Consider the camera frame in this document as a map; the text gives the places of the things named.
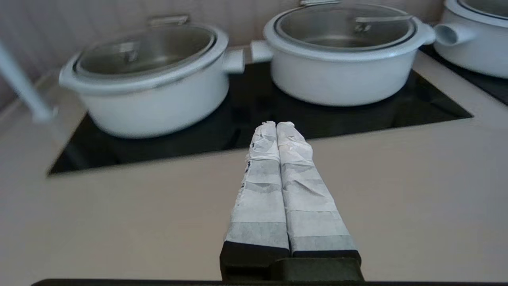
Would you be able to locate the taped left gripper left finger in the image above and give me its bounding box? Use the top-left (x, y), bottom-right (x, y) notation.
top-left (220, 121), bottom-right (291, 280)

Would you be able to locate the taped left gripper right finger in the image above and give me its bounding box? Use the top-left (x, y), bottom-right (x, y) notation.
top-left (277, 122), bottom-right (362, 263)

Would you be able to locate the glass lid white rim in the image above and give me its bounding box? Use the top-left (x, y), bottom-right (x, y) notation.
top-left (263, 3), bottom-right (427, 62)
top-left (59, 22), bottom-right (230, 96)
top-left (444, 0), bottom-right (508, 28)

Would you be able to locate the white cooking pot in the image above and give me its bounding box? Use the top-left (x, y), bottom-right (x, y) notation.
top-left (433, 0), bottom-right (508, 79)
top-left (251, 22), bottom-right (436, 107)
top-left (81, 48), bottom-right (246, 139)

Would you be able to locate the black glass cooktop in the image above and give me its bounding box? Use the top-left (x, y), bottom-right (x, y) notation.
top-left (48, 60), bottom-right (473, 175)

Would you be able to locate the right black mat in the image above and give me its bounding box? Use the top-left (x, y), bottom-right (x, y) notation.
top-left (421, 44), bottom-right (508, 106)

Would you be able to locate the white pipe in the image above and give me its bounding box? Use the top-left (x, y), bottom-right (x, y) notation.
top-left (0, 40), bottom-right (57, 123)

